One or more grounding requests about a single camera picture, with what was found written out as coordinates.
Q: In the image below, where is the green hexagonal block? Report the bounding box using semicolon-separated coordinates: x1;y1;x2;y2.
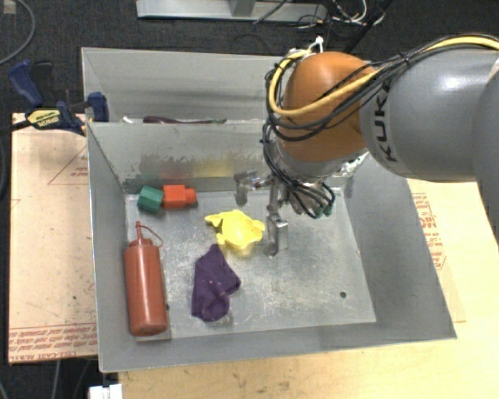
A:
136;185;165;214

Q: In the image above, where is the orange-red toy block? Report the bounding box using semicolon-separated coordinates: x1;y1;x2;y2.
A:
161;184;198;210

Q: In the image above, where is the yellow toy turtle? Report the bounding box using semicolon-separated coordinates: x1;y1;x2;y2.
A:
204;209;267;254

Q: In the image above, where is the red-brown squeeze bottle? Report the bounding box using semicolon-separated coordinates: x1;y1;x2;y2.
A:
122;220;170;337

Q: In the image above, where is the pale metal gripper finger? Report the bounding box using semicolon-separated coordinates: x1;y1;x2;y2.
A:
265;216;290;258
234;170;259;207

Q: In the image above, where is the grey metal bin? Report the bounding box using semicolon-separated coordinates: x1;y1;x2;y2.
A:
81;47;457;374

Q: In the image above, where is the brown cardboard board, red print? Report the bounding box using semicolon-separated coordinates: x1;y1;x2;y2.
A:
7;112;467;366

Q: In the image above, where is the dark purple toy eggplant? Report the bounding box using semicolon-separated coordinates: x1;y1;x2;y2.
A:
142;115;228;126

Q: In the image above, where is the purple cloth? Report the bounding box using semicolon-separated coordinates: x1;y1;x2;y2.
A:
190;244;243;323

